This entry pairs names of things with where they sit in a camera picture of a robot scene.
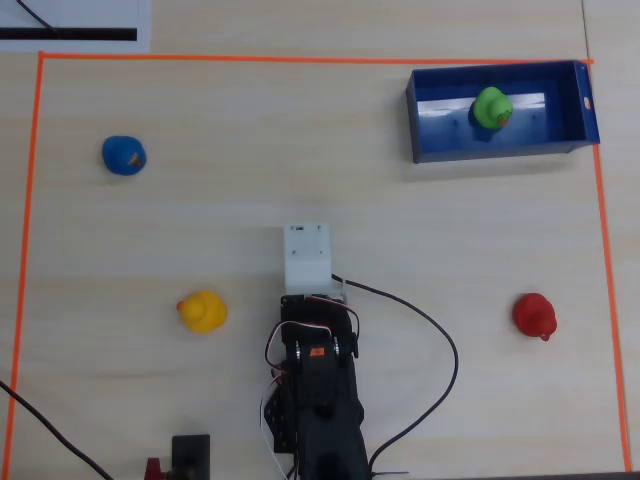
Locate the blue rubber duck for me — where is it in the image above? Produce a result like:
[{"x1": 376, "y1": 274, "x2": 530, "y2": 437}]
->
[{"x1": 101, "y1": 135, "x2": 148, "y2": 177}]

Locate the long orange tape strip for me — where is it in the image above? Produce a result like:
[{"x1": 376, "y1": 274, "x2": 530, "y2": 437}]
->
[{"x1": 38, "y1": 51, "x2": 596, "y2": 66}]

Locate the red rubber duck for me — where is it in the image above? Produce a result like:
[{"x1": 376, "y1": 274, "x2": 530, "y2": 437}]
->
[{"x1": 512, "y1": 292, "x2": 558, "y2": 343}]

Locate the white paper with black bar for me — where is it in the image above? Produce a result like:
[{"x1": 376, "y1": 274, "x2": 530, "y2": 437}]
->
[{"x1": 0, "y1": 0, "x2": 152, "y2": 53}]

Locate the blue plastic box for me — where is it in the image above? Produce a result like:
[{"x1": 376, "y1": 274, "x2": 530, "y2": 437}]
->
[{"x1": 403, "y1": 59, "x2": 601, "y2": 165}]

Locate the black camera cable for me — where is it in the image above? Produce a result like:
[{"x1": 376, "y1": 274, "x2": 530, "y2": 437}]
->
[{"x1": 332, "y1": 273, "x2": 460, "y2": 471}]

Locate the green rubber duck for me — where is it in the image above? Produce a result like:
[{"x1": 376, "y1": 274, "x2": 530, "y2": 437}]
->
[{"x1": 469, "y1": 86, "x2": 515, "y2": 132}]

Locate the black box with red clip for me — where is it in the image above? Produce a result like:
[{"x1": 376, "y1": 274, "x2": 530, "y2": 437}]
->
[{"x1": 171, "y1": 433, "x2": 212, "y2": 480}]

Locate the yellow rubber duck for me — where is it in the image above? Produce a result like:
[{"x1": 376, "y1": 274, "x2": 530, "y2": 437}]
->
[{"x1": 175, "y1": 290, "x2": 229, "y2": 335}]

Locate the thin black cable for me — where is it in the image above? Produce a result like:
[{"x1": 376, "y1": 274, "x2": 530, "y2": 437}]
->
[{"x1": 16, "y1": 0, "x2": 59, "y2": 36}]

